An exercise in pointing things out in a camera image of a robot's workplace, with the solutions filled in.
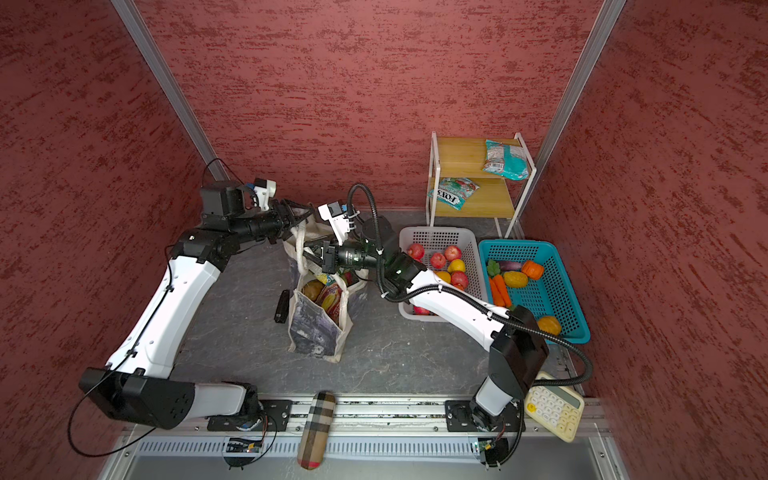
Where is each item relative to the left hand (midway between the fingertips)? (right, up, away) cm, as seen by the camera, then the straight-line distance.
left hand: (312, 220), depth 70 cm
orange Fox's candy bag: (+1, -22, +13) cm, 25 cm away
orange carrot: (+54, -22, +25) cm, 64 cm away
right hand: (-1, -8, -8) cm, 11 cm away
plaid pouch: (+1, -51, -1) cm, 51 cm away
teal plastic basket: (+71, -22, +22) cm, 78 cm away
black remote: (-16, -28, +20) cm, 38 cm away
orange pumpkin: (+66, -15, +28) cm, 73 cm away
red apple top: (+41, -10, +33) cm, 53 cm away
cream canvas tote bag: (+3, -22, -4) cm, 22 cm away
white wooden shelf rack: (+42, +22, +24) cm, 53 cm away
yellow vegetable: (+60, -18, +27) cm, 68 cm away
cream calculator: (+61, -48, +4) cm, 78 cm away
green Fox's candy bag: (+41, +12, +33) cm, 54 cm away
